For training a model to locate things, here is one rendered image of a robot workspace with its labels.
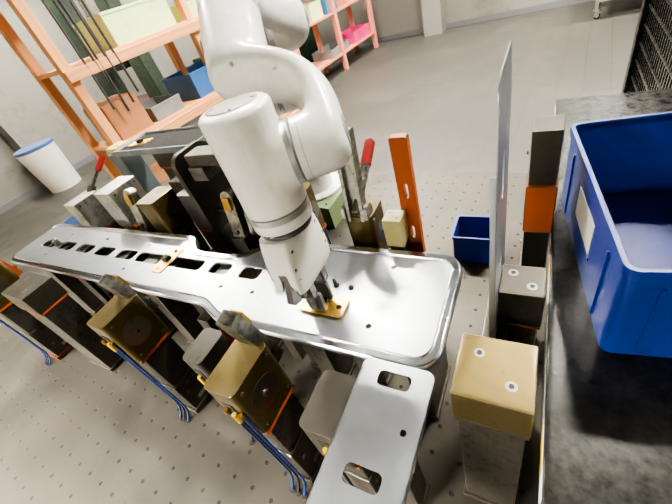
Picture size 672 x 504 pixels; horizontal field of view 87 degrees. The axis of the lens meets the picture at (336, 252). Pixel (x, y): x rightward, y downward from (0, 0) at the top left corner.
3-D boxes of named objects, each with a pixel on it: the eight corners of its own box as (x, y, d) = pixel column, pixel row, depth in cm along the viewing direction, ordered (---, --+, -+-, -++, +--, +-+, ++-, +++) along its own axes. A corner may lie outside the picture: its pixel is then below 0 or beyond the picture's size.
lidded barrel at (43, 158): (74, 175, 546) (42, 137, 506) (90, 176, 519) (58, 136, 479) (43, 194, 515) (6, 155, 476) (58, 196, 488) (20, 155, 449)
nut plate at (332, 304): (298, 309, 60) (296, 305, 60) (308, 293, 63) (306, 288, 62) (341, 318, 56) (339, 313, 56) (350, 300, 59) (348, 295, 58)
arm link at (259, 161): (310, 176, 49) (249, 196, 50) (275, 78, 41) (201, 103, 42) (315, 208, 43) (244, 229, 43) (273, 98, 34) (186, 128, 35)
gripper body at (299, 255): (279, 193, 53) (303, 249, 60) (240, 238, 46) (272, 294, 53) (322, 194, 49) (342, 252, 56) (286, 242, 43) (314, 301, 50)
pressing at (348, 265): (0, 267, 112) (-5, 264, 111) (62, 223, 126) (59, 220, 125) (437, 378, 46) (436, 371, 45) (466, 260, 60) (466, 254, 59)
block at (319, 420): (340, 507, 64) (284, 446, 46) (364, 441, 71) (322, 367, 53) (378, 526, 60) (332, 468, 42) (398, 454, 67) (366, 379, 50)
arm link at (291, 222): (270, 183, 51) (277, 200, 53) (234, 221, 46) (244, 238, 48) (318, 183, 47) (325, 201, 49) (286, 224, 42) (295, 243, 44)
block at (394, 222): (409, 339, 85) (380, 220, 62) (413, 328, 87) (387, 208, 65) (423, 342, 84) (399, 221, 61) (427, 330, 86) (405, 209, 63)
